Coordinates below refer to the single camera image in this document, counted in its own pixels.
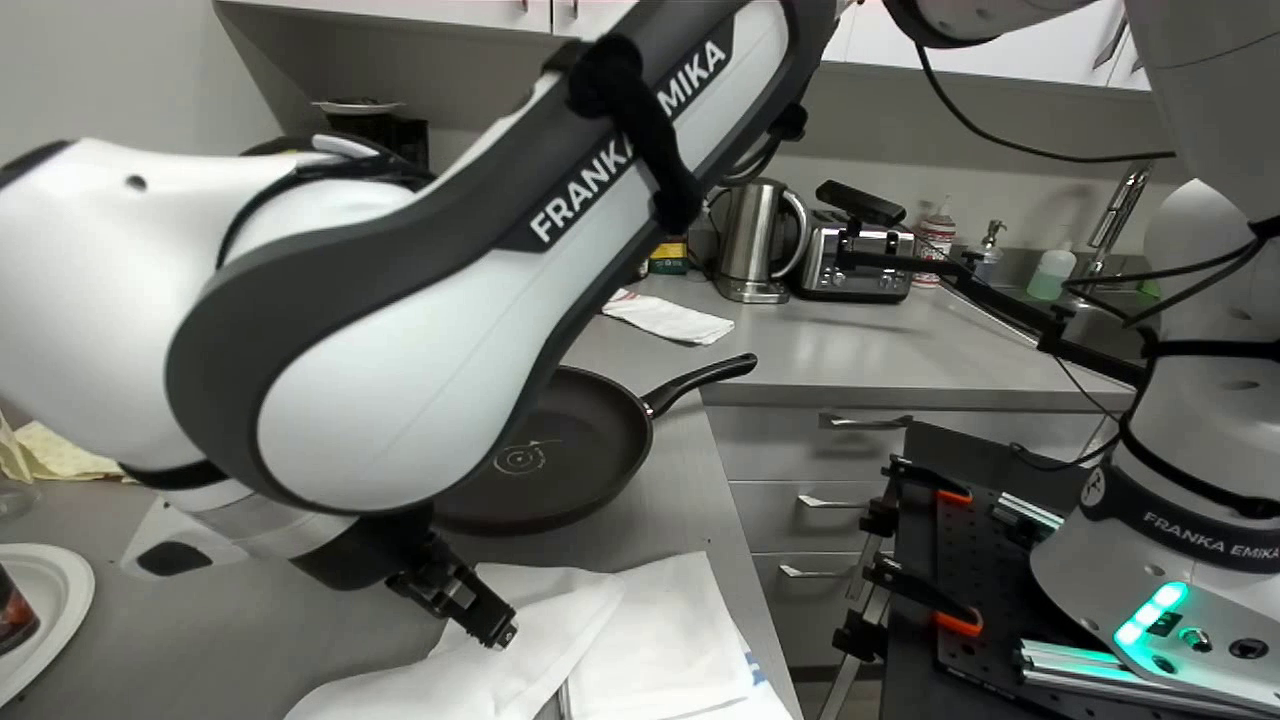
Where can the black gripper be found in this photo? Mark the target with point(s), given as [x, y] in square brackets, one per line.
[361, 552]

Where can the white cloth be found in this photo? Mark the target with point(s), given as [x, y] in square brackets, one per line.
[464, 665]

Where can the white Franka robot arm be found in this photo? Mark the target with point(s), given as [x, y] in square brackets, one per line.
[401, 360]

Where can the white paper towel sheet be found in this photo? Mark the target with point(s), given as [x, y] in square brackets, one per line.
[664, 642]

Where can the white plate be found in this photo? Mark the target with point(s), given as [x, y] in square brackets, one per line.
[54, 605]

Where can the yellow cloth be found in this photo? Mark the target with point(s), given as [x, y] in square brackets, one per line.
[54, 456]

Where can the stainless steel kettle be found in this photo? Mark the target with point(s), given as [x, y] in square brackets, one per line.
[749, 241]

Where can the small clear bottle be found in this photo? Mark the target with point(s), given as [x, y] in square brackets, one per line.
[995, 241]

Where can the green soap bottle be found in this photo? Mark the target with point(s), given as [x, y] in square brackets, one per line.
[1051, 275]

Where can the chrome sink faucet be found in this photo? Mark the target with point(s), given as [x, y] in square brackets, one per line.
[1113, 214]

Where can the white wall cabinet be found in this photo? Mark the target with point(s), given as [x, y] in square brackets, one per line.
[401, 25]

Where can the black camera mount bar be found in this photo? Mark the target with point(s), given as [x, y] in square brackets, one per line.
[1040, 320]

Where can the aluminium rail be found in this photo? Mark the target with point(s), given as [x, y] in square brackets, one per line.
[1134, 682]

